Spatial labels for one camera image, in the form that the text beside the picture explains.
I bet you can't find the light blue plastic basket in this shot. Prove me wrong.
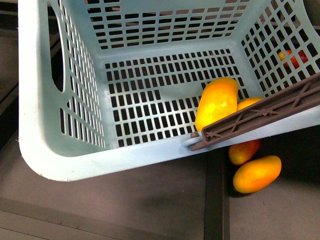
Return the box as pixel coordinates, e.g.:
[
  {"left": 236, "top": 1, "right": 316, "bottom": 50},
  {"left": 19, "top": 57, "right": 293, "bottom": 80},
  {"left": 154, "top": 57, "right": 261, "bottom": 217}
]
[{"left": 18, "top": 0, "right": 320, "bottom": 182}]

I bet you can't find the yellow lemon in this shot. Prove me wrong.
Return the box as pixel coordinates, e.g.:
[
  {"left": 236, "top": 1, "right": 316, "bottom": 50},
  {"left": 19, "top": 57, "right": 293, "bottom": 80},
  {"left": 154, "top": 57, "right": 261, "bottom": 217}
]
[{"left": 237, "top": 97, "right": 263, "bottom": 111}]

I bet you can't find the brown basket handle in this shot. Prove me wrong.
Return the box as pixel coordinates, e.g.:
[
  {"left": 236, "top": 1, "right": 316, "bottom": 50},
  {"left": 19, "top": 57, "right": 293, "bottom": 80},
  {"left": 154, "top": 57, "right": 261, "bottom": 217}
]
[{"left": 188, "top": 73, "right": 320, "bottom": 151}]

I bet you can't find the red yellow mango upper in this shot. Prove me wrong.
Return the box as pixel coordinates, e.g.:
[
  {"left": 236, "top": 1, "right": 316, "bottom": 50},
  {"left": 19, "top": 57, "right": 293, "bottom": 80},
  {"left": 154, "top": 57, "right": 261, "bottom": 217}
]
[{"left": 228, "top": 139, "right": 261, "bottom": 166}]

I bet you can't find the yellow orange mango lower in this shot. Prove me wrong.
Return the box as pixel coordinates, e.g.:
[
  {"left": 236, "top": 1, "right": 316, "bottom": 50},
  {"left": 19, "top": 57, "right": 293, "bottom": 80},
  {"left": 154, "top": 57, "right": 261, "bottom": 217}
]
[{"left": 232, "top": 155, "right": 282, "bottom": 194}]

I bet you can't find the red orange mango far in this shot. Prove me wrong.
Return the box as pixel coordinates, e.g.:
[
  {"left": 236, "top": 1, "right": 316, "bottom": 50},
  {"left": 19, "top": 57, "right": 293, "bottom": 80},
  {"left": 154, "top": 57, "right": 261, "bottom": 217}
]
[{"left": 278, "top": 50, "right": 308, "bottom": 69}]

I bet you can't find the black fruit tray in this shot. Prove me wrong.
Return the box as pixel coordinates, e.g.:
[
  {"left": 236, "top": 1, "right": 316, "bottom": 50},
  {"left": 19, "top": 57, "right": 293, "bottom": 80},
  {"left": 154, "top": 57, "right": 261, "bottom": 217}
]
[{"left": 0, "top": 0, "right": 320, "bottom": 240}]

